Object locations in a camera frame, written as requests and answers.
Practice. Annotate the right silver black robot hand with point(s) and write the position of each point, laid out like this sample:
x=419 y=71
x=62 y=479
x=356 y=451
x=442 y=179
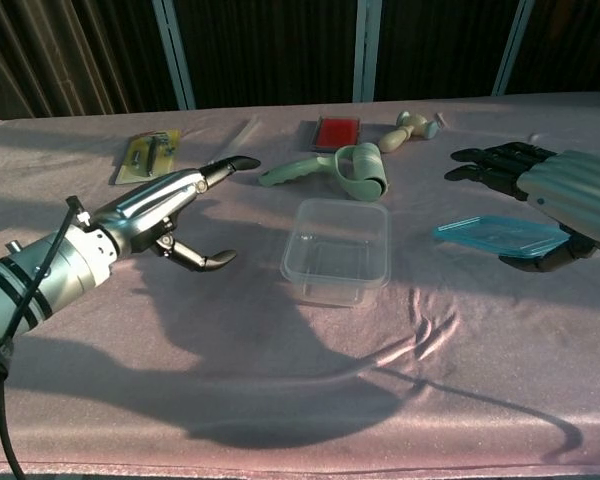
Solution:
x=575 y=185

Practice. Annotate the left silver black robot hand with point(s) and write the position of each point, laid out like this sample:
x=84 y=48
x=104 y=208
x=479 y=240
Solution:
x=150 y=207

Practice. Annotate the blue container lid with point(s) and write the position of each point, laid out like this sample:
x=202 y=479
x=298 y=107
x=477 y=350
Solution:
x=500 y=237

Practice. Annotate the clear plastic container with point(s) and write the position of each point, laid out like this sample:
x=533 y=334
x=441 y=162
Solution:
x=335 y=250

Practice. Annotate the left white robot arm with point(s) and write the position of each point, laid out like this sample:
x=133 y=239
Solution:
x=35 y=295

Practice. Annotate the razor in yellow blister pack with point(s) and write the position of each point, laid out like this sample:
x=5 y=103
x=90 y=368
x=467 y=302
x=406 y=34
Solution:
x=147 y=152

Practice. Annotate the clear glass tube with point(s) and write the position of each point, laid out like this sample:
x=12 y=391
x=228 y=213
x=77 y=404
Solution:
x=237 y=137

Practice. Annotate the red ink pad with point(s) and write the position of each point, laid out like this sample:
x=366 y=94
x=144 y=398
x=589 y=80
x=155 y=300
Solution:
x=336 y=132

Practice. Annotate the green lint roller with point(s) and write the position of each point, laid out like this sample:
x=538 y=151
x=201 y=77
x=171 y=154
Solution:
x=360 y=172

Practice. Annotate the pink tablecloth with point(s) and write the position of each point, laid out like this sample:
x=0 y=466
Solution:
x=330 y=390

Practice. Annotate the grey metal frame post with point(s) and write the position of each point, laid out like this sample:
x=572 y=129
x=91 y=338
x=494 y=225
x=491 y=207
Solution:
x=175 y=55
x=512 y=47
x=367 y=50

